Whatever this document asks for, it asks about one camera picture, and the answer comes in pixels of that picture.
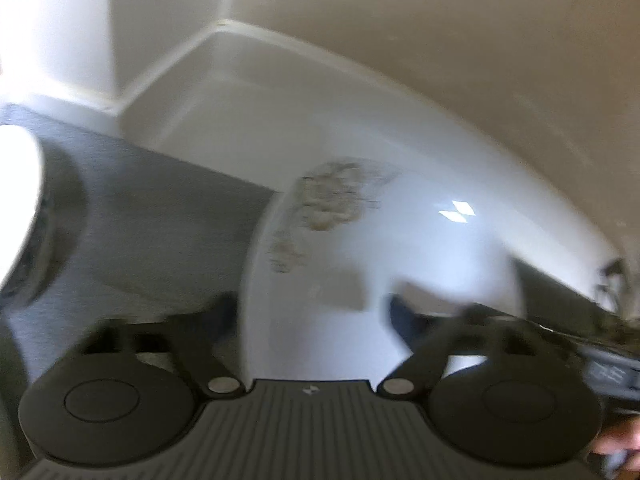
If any grey dish mat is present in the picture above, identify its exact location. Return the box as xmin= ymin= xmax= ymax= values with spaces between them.
xmin=0 ymin=102 xmax=281 ymax=376

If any person's right hand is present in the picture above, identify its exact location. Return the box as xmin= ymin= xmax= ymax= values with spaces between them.
xmin=591 ymin=411 xmax=640 ymax=462

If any black wire hook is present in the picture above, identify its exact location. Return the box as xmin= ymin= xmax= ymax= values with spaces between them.
xmin=594 ymin=257 xmax=634 ymax=312

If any white plate with brown pattern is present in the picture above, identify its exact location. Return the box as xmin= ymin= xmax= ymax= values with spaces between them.
xmin=240 ymin=157 xmax=527 ymax=382

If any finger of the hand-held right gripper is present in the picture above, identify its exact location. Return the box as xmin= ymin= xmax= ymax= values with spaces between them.
xmin=460 ymin=302 xmax=587 ymax=349

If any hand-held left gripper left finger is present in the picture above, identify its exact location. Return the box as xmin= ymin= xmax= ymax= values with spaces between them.
xmin=79 ymin=293 xmax=247 ymax=400

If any white ribbed bowl black rim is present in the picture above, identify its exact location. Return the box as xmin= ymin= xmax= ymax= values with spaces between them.
xmin=0 ymin=124 xmax=90 ymax=307

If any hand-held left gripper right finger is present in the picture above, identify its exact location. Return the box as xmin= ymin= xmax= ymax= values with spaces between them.
xmin=376 ymin=294 xmax=557 ymax=402

